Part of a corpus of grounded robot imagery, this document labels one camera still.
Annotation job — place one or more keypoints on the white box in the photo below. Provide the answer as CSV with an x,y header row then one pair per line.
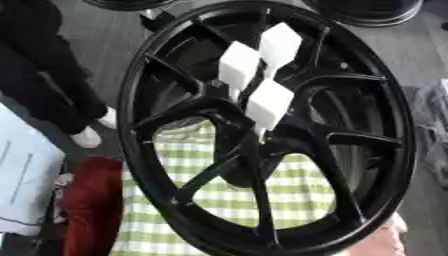
x,y
23,173

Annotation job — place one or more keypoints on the black spoked wheel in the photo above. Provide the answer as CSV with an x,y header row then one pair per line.
x,y
192,110

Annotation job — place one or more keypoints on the person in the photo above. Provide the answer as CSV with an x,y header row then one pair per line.
x,y
35,63

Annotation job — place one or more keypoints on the black round wheel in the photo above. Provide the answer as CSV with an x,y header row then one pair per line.
x,y
125,3
364,10

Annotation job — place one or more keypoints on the person's hand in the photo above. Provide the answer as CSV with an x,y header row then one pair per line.
x,y
382,240

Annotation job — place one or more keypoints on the red chair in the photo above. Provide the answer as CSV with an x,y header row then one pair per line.
x,y
93,203

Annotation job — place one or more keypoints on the grey plastic bag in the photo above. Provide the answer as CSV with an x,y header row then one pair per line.
x,y
430,130

